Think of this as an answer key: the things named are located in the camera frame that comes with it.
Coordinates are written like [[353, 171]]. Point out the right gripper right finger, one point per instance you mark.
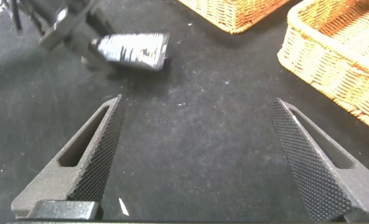
[[321, 174]]

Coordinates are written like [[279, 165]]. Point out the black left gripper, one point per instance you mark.
[[63, 3]]

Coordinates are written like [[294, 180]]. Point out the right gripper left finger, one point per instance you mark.
[[87, 168]]

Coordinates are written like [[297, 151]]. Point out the black cosmetic tube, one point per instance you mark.
[[134, 49]]

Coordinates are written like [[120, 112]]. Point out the small white scrap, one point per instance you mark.
[[123, 207]]

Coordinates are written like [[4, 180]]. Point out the black tablecloth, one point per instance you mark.
[[190, 130]]

